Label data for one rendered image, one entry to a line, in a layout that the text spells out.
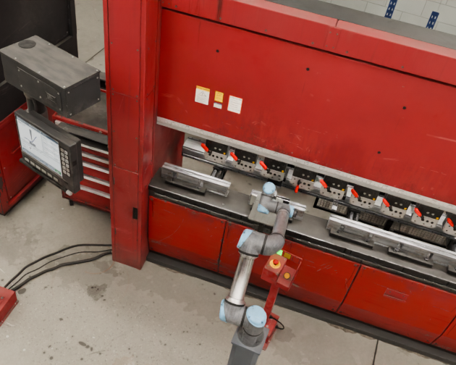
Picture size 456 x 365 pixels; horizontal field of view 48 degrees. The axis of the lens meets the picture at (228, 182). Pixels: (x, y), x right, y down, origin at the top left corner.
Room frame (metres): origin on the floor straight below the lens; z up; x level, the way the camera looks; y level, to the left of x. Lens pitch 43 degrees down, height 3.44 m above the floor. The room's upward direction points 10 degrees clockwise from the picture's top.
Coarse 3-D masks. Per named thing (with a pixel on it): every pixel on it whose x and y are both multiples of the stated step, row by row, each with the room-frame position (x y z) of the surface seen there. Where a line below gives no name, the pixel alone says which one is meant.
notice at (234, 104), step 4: (232, 96) 2.62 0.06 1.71; (232, 100) 2.62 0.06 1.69; (236, 100) 2.61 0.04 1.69; (240, 100) 2.61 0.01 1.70; (228, 104) 2.62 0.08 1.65; (232, 104) 2.62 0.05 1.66; (236, 104) 2.61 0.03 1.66; (240, 104) 2.61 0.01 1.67; (228, 108) 2.62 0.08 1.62; (232, 108) 2.62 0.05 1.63; (236, 108) 2.61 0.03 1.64; (240, 108) 2.61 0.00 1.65; (236, 112) 2.61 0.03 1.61
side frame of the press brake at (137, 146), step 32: (128, 0) 2.52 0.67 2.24; (160, 0) 2.68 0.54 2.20; (128, 32) 2.52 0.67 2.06; (160, 32) 2.70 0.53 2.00; (128, 64) 2.52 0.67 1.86; (128, 96) 2.52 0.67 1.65; (128, 128) 2.52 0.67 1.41; (160, 128) 2.78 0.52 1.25; (128, 160) 2.52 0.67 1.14; (160, 160) 2.81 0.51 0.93; (128, 192) 2.52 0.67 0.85; (128, 224) 2.52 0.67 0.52; (128, 256) 2.52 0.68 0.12
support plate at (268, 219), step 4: (260, 196) 2.55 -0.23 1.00; (276, 200) 2.55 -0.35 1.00; (280, 200) 2.55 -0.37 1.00; (256, 204) 2.47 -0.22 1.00; (252, 208) 2.43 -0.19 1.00; (256, 208) 2.44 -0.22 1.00; (252, 212) 2.39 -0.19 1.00; (256, 212) 2.40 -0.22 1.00; (260, 212) 2.40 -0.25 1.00; (272, 212) 2.42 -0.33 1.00; (252, 216) 2.36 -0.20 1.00; (256, 216) 2.36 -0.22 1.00; (260, 216) 2.37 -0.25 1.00; (264, 216) 2.38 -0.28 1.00; (268, 216) 2.38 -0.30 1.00; (272, 216) 2.39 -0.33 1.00; (256, 220) 2.32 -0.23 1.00; (260, 220) 2.33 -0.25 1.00; (264, 220) 2.34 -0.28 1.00; (268, 220) 2.34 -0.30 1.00; (272, 220) 2.35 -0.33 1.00; (264, 224) 2.31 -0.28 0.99; (268, 224) 2.31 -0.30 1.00; (272, 224) 2.32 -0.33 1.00
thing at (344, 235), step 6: (330, 234) 2.42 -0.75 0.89; (336, 234) 2.42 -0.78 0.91; (342, 234) 2.43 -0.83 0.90; (348, 234) 2.44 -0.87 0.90; (348, 240) 2.40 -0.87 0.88; (354, 240) 2.39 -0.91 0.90; (360, 240) 2.40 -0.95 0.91; (372, 240) 2.42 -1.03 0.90; (366, 246) 2.38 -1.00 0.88; (372, 246) 2.37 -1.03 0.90
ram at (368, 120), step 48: (192, 48) 2.67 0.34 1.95; (240, 48) 2.62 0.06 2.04; (288, 48) 2.57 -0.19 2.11; (192, 96) 2.67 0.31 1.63; (240, 96) 2.61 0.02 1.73; (288, 96) 2.56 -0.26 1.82; (336, 96) 2.51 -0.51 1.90; (384, 96) 2.47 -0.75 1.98; (432, 96) 2.43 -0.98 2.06; (288, 144) 2.55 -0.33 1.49; (336, 144) 2.50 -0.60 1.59; (384, 144) 2.45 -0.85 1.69; (432, 144) 2.40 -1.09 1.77; (384, 192) 2.43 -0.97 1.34; (432, 192) 2.38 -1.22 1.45
